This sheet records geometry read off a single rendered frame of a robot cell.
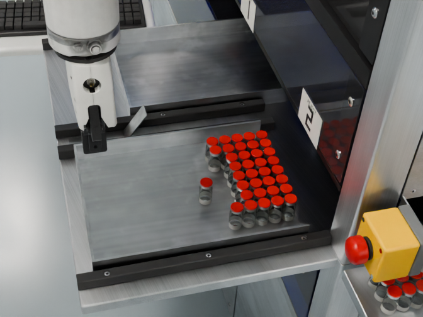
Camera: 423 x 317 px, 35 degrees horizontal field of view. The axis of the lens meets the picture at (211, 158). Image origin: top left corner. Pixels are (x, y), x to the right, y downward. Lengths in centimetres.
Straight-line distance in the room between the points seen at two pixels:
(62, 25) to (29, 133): 188
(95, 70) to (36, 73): 213
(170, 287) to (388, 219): 33
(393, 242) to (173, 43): 75
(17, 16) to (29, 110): 107
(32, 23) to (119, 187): 63
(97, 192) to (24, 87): 173
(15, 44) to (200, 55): 45
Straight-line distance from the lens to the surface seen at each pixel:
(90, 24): 76
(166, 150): 122
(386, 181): 96
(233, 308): 188
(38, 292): 213
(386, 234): 94
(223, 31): 153
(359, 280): 107
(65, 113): 131
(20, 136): 262
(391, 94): 85
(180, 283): 103
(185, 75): 139
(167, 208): 112
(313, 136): 109
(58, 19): 77
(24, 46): 164
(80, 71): 79
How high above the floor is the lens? 172
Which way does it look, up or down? 44 degrees down
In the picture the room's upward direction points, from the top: 4 degrees clockwise
